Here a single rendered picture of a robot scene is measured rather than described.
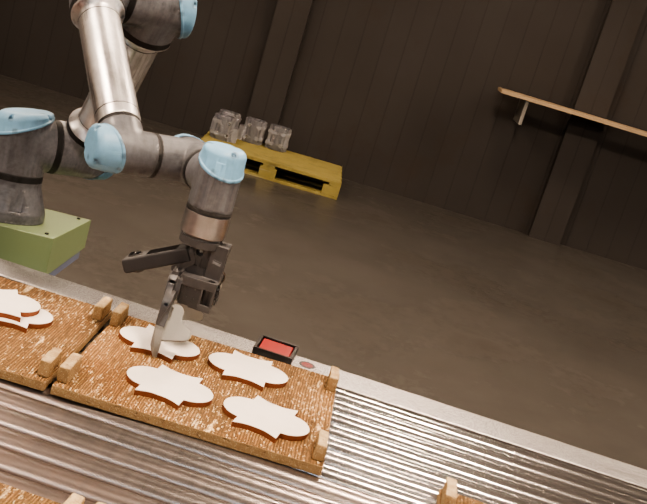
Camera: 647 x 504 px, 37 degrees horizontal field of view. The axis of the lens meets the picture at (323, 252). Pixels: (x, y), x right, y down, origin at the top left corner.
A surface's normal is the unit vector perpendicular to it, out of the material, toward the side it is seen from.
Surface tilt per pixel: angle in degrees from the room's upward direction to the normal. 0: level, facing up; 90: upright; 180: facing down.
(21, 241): 90
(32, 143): 84
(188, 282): 90
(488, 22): 90
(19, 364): 0
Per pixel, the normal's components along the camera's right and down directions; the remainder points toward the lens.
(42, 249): -0.07, 0.24
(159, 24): 0.22, 0.80
